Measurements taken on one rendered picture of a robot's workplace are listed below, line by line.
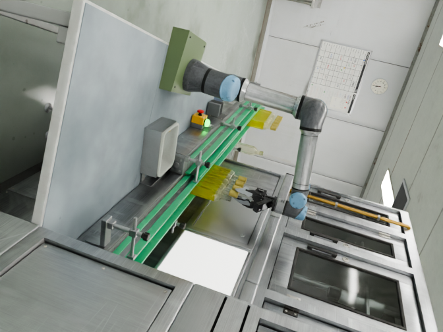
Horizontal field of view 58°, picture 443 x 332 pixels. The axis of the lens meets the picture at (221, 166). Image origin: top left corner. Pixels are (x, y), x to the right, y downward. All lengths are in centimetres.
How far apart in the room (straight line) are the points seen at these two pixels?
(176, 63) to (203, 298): 102
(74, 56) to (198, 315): 77
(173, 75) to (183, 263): 79
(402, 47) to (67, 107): 691
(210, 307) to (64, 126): 65
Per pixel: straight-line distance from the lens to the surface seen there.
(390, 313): 193
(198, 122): 228
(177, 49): 175
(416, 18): 770
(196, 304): 107
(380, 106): 787
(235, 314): 107
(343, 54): 767
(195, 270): 169
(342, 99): 781
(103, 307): 106
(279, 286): 179
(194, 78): 181
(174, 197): 181
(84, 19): 122
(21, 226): 130
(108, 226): 141
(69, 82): 121
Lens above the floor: 142
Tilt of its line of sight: 11 degrees down
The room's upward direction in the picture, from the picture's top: 107 degrees clockwise
